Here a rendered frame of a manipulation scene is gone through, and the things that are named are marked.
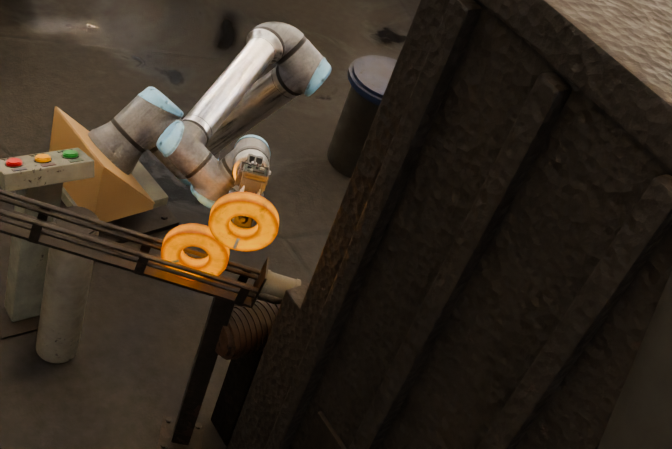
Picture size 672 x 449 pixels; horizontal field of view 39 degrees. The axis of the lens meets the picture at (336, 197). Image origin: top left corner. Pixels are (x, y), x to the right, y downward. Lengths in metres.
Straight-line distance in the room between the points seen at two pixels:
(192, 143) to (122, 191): 0.71
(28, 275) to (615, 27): 1.94
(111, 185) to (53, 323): 0.51
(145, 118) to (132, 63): 0.98
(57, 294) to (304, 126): 1.66
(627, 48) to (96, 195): 2.06
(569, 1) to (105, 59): 2.96
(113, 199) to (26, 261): 0.42
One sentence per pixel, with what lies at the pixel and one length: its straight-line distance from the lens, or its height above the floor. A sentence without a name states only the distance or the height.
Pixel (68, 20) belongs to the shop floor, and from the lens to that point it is 4.28.
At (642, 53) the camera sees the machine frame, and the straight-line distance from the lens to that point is 1.28.
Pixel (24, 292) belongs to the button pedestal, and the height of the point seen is 0.13.
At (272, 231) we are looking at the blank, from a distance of 2.12.
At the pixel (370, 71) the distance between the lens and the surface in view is 3.65.
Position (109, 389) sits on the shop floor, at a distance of 2.83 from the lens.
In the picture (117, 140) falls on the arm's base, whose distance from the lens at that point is 3.13.
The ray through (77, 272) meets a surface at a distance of 2.58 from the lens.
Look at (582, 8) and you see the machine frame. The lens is 1.33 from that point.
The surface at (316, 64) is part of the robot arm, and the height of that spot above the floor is 0.83.
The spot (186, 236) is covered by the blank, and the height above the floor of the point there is 0.77.
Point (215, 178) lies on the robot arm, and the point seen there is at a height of 0.75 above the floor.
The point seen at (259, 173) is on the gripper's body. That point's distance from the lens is 2.18.
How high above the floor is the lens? 2.25
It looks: 38 degrees down
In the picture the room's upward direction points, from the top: 21 degrees clockwise
